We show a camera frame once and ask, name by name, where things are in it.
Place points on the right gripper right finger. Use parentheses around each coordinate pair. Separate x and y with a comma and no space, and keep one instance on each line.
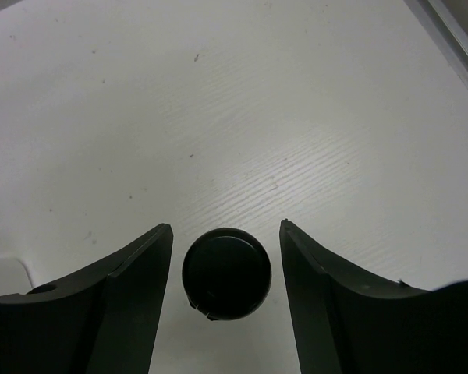
(349,320)

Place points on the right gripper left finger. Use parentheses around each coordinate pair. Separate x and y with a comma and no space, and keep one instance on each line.
(102,318)

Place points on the black-cap red-label spice bottle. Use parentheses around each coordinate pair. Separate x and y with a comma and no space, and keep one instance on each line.
(226,274)

